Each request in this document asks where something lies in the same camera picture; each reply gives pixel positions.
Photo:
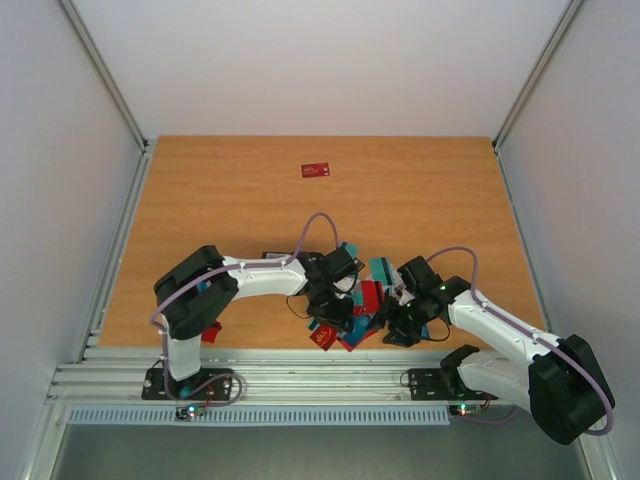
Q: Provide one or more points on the grey cable duct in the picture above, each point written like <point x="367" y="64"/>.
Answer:
<point x="259" y="416"/>

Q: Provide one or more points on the teal stripe card upper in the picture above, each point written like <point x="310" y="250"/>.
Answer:
<point x="380" y="269"/>

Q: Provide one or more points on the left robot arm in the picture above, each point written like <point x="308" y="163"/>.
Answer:
<point x="192" y="295"/>

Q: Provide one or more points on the large red card left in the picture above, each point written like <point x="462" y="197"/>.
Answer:
<point x="209" y="336"/>

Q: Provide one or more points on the lone red card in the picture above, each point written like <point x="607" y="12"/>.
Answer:
<point x="315" y="170"/>

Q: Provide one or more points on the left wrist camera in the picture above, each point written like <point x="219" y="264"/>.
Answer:
<point x="345" y="286"/>

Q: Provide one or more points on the black leather card holder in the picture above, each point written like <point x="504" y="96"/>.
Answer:
<point x="276" y="256"/>

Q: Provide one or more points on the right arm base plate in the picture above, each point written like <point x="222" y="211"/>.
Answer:
<point x="431" y="384"/>

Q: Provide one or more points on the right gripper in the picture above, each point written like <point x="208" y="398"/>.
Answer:
<point x="400" y="326"/>

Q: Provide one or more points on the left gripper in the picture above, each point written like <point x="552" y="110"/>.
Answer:
<point x="339" y="319"/>

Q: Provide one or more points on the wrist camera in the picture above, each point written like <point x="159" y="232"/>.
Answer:
<point x="402" y="295"/>
<point x="345" y="286"/>

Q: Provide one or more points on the blue card front pile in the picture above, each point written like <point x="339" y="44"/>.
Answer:
<point x="352" y="340"/>

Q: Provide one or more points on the red stripe card centre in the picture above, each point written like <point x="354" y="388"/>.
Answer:
<point x="372" y="295"/>

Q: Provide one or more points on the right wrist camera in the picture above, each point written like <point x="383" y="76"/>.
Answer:
<point x="402" y="295"/>

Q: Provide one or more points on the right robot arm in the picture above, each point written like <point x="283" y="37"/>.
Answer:
<point x="558" y="381"/>

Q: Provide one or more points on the red VIP card front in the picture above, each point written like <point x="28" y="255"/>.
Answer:
<point x="324" y="337"/>

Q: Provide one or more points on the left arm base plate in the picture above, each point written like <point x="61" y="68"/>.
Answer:
<point x="208" y="384"/>

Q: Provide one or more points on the aluminium rail frame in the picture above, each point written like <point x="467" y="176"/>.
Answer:
<point x="270" y="376"/>

